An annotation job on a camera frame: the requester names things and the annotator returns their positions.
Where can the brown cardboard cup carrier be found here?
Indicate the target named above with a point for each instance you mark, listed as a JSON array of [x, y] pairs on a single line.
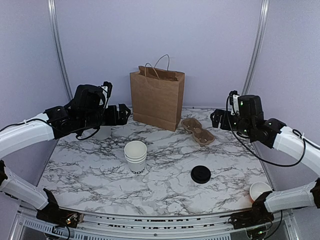
[[202, 136]]

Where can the left aluminium frame post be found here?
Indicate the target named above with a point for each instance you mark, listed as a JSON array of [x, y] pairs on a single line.
[[58, 47]]

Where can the black cup lid stack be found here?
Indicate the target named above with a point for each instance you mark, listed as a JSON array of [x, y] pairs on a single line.
[[200, 174]]

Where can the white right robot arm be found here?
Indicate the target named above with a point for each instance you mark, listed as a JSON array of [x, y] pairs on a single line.
[[292, 142]]

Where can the white paper coffee cup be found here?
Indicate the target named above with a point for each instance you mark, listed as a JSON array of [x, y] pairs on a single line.
[[135, 150]]

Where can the aluminium front rail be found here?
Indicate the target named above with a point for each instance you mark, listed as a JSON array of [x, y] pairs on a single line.
[[102, 226]]

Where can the white orange paper cup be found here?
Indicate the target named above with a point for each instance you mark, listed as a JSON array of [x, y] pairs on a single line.
[[258, 188]]

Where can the right aluminium frame post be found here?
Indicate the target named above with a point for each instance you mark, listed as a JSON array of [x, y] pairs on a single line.
[[260, 33]]

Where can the aluminium frame post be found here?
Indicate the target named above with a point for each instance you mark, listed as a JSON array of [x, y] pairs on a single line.
[[260, 33], [58, 47]]

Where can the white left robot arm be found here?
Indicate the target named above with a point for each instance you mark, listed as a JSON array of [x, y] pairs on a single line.
[[52, 124]]

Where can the white cup with stirrers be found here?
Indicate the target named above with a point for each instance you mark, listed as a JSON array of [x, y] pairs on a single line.
[[103, 133]]

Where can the brown paper bag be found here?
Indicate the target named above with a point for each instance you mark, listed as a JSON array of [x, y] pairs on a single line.
[[157, 96]]

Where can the stacked white paper cups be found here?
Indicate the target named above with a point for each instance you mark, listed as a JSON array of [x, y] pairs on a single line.
[[136, 165]]

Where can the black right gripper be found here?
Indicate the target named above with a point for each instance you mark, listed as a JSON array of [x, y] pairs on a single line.
[[225, 125]]

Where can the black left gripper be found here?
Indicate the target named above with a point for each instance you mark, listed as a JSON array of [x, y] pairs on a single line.
[[123, 118]]

